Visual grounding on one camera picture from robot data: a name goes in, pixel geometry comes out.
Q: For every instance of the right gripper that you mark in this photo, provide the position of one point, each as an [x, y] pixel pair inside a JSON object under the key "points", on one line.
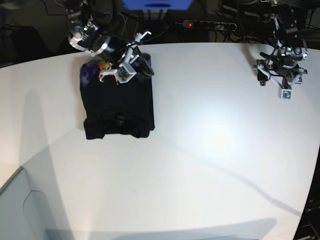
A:
{"points": [[115, 53]]}

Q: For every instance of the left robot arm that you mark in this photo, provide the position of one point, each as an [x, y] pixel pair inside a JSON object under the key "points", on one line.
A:
{"points": [[288, 45]]}

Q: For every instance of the black power strip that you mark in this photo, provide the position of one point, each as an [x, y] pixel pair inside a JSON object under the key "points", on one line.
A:
{"points": [[210, 25]]}

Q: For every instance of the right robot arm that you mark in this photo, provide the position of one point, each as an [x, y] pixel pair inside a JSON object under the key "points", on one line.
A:
{"points": [[85, 29]]}

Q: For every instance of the black T-shirt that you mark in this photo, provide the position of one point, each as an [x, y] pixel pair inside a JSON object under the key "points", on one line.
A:
{"points": [[115, 108]]}

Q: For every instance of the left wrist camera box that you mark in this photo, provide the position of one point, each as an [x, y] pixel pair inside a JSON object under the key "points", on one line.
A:
{"points": [[285, 93]]}

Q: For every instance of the blue plastic box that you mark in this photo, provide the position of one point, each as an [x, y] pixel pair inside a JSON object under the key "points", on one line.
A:
{"points": [[157, 4]]}

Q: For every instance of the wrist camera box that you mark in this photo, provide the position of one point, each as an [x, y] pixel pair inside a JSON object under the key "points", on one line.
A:
{"points": [[285, 93], [123, 76]]}

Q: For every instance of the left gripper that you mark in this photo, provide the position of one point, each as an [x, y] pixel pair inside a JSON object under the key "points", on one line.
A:
{"points": [[271, 69]]}

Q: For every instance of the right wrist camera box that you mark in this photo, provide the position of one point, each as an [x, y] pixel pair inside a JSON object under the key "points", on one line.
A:
{"points": [[123, 76]]}

